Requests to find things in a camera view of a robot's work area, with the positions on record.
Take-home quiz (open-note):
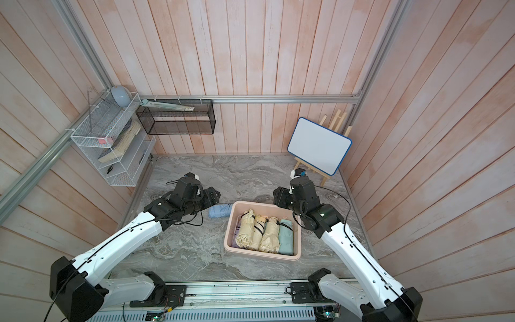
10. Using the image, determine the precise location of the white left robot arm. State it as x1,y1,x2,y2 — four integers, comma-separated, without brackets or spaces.
50,173,221,321

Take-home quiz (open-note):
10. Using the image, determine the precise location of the beige striped umbrella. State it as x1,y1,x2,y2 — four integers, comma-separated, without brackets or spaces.
249,215,267,250

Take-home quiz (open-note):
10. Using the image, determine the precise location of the lilac umbrella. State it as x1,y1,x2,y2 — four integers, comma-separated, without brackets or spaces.
231,215,242,249

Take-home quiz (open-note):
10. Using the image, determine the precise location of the white board with blue frame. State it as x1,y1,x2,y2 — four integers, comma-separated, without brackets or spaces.
286,117,354,177

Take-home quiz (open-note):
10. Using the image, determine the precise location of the aluminium frame rail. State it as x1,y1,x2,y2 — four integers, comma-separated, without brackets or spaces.
140,95,360,104

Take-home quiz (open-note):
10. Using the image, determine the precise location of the metal base rail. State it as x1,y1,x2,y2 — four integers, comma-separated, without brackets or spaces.
91,278,371,321

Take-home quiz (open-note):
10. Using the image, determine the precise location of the green paper on basket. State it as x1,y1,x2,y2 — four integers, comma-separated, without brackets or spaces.
140,99,194,112

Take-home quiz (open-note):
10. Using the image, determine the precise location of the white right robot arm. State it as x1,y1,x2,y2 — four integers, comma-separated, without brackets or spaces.
274,168,422,321

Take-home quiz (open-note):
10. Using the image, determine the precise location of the grey round speaker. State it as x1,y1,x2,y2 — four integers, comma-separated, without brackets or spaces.
110,86,132,109

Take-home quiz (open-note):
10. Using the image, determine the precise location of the light blue umbrella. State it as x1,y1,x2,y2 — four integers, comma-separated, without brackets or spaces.
208,204,232,219

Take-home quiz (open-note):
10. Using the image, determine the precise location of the black wire mesh basket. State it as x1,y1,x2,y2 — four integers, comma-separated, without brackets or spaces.
136,99,217,135

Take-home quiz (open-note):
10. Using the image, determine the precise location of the pink item in rack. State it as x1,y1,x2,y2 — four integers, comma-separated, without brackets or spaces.
97,137,114,146

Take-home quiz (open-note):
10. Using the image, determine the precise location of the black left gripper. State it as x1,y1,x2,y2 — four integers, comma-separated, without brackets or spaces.
182,186,221,216

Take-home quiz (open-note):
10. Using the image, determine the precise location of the pink plastic storage box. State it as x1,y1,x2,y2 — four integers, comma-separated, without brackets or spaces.
223,201,302,262

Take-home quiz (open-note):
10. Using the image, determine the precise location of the book in wire rack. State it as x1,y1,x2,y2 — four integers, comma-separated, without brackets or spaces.
98,119,142,163

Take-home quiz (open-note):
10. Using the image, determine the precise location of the cream umbrella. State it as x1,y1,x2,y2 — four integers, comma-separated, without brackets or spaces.
236,209,256,249
258,217,280,254

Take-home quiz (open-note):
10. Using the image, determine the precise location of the mint green umbrella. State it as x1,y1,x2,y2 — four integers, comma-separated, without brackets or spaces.
278,219,294,256

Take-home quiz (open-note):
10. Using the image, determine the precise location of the white wire shelf rack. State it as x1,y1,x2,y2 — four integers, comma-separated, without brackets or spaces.
71,90,156,187

